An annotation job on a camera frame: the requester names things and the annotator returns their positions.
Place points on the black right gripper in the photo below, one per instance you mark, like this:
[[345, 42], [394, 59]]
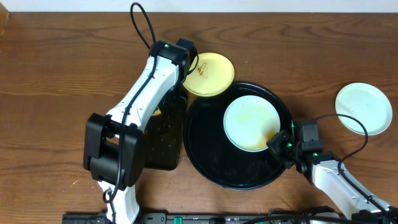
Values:
[[278, 142]]

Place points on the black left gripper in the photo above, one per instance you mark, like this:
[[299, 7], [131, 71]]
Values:
[[170, 101]]

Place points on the yellow plate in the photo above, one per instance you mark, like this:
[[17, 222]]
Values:
[[212, 75]]

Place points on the light blue plate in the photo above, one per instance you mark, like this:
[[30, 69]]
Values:
[[250, 121], [363, 108]]

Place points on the yellow green sponge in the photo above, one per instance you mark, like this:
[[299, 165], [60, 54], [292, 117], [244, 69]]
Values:
[[156, 112]]

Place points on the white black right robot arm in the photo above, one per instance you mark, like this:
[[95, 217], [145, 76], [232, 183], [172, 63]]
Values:
[[327, 173]]

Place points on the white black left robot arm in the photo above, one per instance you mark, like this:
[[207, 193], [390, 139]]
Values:
[[114, 147]]

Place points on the black round tray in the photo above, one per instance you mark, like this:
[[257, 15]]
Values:
[[214, 155]]

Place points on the black rectangular tray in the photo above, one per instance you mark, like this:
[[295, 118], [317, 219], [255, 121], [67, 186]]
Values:
[[163, 133]]

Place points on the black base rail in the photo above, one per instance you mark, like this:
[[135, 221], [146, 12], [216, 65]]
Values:
[[161, 218]]

